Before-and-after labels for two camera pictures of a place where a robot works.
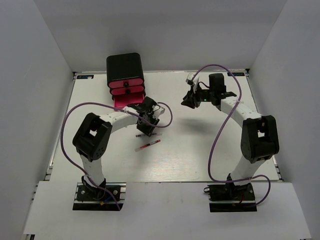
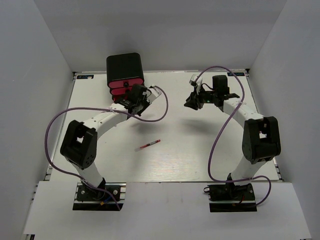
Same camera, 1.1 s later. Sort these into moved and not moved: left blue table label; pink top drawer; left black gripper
Moved: left black gripper
Not moved: pink top drawer; left blue table label
